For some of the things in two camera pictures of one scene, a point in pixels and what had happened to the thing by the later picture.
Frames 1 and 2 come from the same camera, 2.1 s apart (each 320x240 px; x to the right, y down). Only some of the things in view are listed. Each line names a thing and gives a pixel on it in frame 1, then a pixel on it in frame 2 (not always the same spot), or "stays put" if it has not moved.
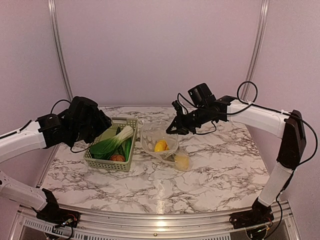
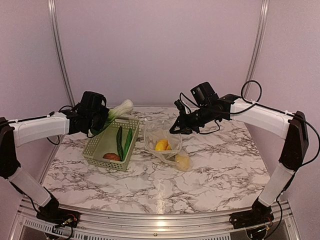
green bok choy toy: x=103 y=149 -> x=114 y=112
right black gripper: x=177 y=122 stays put
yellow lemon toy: x=182 y=162 stays put
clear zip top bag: x=160 y=139 stays put
